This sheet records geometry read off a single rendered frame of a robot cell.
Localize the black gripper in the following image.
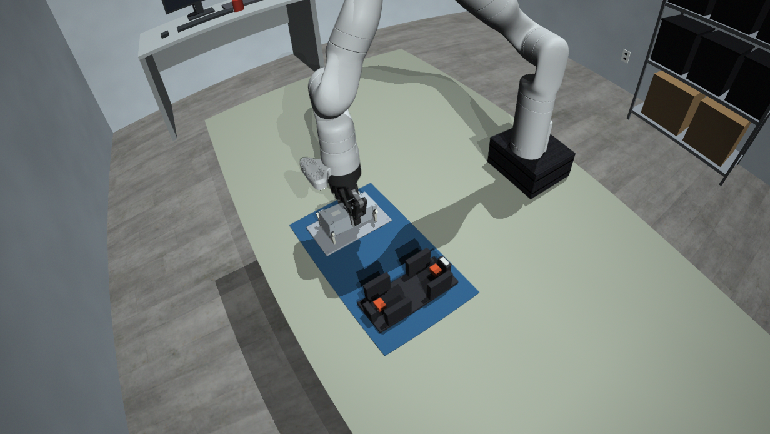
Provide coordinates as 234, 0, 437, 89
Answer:
328, 164, 367, 227

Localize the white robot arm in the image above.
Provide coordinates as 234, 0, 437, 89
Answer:
300, 0, 569, 190

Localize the blue flat plate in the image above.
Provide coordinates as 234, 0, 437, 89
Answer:
290, 183, 479, 356

